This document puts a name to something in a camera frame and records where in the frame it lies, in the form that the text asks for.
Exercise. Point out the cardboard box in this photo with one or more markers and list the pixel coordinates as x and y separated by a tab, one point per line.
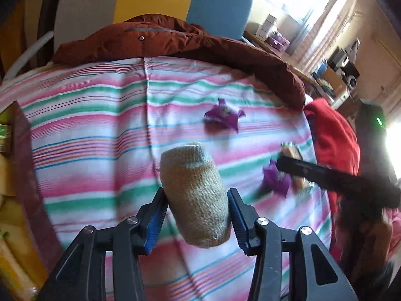
333	81

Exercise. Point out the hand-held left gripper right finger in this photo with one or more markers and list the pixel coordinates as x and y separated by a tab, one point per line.
239	222

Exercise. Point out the green packet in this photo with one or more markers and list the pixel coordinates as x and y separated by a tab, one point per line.
4	136

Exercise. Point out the gold tin box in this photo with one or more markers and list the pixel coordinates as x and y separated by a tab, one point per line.
31	188

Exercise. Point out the black silver speaker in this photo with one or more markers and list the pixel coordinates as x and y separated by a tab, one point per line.
351	78

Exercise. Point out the light striped curtain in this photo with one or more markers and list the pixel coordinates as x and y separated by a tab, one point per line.
332	25

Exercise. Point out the white box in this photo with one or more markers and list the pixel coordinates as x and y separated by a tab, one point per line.
266	25

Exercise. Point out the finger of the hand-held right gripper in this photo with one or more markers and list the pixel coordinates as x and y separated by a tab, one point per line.
313	175

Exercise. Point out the rust brown jacket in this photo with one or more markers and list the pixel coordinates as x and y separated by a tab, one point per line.
188	44

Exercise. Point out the yellow packet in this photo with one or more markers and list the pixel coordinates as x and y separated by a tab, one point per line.
15	266

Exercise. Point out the black rolled mat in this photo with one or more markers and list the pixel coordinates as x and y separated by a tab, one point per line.
50	15

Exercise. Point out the wooden wardrobe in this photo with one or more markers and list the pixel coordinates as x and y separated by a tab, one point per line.
14	37

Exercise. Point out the grey yellow blue headboard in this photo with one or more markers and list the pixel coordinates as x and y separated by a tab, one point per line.
216	6

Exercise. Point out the purple sock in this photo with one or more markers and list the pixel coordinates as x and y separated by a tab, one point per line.
275	182
224	116

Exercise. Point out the tan snack packet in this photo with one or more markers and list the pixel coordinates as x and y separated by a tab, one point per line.
291	152

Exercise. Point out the beige sock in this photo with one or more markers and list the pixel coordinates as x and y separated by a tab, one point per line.
197	194

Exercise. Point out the purple box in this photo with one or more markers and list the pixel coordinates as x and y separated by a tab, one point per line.
277	40

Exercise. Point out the person's right forearm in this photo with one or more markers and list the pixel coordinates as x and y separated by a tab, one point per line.
369	241

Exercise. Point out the wooden desk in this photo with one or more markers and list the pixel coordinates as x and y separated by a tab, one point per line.
300	72

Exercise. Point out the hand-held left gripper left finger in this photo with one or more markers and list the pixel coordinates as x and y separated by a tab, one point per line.
155	225

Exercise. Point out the red cloth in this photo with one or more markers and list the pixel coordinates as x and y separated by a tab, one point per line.
332	138

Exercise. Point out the grey chair armrest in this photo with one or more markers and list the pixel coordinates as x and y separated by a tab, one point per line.
31	50

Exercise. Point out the striped bed sheet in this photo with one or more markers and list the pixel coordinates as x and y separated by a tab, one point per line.
94	125

